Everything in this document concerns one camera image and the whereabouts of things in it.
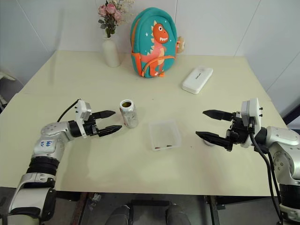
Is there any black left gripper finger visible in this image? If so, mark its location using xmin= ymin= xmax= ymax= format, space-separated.
xmin=96 ymin=125 xmax=123 ymax=138
xmin=91 ymin=110 xmax=117 ymax=120

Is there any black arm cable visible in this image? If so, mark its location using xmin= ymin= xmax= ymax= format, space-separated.
xmin=57 ymin=99 xmax=80 ymax=124
xmin=248 ymin=117 xmax=285 ymax=225

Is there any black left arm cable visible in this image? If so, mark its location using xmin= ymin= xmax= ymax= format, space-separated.
xmin=57 ymin=99 xmax=80 ymax=124

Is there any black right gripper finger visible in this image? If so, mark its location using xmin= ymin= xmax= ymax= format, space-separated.
xmin=195 ymin=131 xmax=234 ymax=152
xmin=202 ymin=109 xmax=235 ymax=121

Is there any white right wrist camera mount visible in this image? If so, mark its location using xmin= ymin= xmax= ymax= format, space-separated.
xmin=240 ymin=97 xmax=263 ymax=149

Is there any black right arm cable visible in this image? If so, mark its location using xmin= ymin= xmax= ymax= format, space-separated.
xmin=248 ymin=117 xmax=285 ymax=225

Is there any white rectangular case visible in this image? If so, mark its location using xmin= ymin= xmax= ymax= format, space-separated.
xmin=181 ymin=66 xmax=214 ymax=95

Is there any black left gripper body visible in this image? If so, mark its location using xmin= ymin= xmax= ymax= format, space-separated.
xmin=83 ymin=112 xmax=102 ymax=138

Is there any pink flower bouquet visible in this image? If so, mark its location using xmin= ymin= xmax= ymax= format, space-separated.
xmin=97 ymin=0 xmax=135 ymax=39

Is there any dark grey rounded shape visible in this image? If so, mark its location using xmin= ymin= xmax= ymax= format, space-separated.
xmin=165 ymin=203 xmax=192 ymax=225
xmin=106 ymin=204 xmax=131 ymax=225

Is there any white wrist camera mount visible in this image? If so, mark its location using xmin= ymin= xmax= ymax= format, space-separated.
xmin=75 ymin=99 xmax=93 ymax=138
xmin=240 ymin=97 xmax=263 ymax=149

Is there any silver drink can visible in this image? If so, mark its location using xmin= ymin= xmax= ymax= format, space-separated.
xmin=119 ymin=99 xmax=139 ymax=129

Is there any beige plush pendant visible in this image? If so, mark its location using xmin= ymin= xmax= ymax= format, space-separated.
xmin=176 ymin=36 xmax=187 ymax=54

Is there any teal dinosaur backpack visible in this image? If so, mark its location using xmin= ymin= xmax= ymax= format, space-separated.
xmin=130 ymin=7 xmax=177 ymax=79

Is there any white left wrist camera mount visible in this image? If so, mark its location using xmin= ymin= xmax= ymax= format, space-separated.
xmin=75 ymin=99 xmax=93 ymax=138

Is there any clear plastic tray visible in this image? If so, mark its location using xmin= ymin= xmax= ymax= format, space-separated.
xmin=148 ymin=120 xmax=183 ymax=152

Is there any white ceramic vase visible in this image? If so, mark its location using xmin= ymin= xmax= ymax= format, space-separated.
xmin=101 ymin=37 xmax=121 ymax=68

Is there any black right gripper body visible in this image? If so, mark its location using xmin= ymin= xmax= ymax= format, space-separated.
xmin=225 ymin=111 xmax=255 ymax=146

